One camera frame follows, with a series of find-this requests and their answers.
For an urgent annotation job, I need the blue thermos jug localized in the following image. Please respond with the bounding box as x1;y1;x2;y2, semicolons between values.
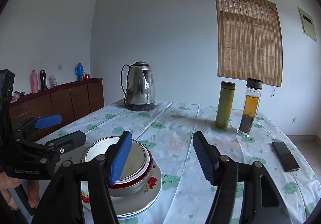
75;63;85;81

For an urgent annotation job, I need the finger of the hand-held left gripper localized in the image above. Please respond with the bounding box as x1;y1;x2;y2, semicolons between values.
12;114;62;140
16;131;86;163

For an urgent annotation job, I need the black kettle base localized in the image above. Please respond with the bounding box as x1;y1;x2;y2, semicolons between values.
125;102;156;112

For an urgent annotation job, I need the glass tea bottle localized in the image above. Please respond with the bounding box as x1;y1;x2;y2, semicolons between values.
237;78;263;137

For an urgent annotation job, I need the green thermos bottle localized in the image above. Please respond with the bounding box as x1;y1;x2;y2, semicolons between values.
215;81;236;128

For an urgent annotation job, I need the white enamel bowl red outside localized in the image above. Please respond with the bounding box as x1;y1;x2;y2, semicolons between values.
85;137;151;185

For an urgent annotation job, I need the red flower white plate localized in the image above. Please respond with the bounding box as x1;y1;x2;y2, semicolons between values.
80;156;163;217

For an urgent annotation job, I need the black smartphone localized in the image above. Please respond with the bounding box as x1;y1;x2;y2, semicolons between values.
272;142;300;173

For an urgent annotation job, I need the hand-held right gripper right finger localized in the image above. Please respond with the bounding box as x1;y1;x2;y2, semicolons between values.
193;131;291;224

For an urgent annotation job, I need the stainless steel bowl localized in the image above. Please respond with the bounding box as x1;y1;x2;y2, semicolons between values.
80;136;153;197

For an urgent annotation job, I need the brown wooden sideboard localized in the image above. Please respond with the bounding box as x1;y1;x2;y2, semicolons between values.
9;78;104;143

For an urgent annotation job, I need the small red white packet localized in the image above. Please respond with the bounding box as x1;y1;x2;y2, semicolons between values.
11;91;25;102

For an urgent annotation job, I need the black water bottle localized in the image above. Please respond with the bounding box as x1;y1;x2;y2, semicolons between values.
40;70;48;90

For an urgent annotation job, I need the bamboo window blind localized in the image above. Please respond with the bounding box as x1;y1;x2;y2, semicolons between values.
214;0;283;87

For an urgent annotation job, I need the pink water bottle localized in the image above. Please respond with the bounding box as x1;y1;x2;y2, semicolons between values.
30;70;39;94

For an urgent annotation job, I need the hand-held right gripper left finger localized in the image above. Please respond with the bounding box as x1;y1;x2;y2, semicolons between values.
31;131;133;224

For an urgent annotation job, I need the person's left hand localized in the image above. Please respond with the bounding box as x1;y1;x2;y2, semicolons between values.
0;173;42;211

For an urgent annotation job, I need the stainless steel electric kettle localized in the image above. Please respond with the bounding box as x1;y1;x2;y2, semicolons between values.
121;61;156;107

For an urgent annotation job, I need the pale green wall panel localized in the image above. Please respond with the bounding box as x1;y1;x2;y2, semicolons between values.
297;6;318;43

